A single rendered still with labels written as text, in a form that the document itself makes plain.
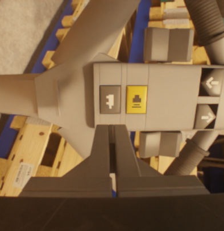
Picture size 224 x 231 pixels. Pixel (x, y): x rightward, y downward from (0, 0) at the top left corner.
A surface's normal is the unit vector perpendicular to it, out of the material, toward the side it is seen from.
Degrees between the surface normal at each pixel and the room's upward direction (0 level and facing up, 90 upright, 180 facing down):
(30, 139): 90
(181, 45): 91
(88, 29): 80
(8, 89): 90
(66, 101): 71
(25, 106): 90
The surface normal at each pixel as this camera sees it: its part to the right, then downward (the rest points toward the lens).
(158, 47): 0.31, 0.27
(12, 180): -0.18, -0.45
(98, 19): -0.08, 0.21
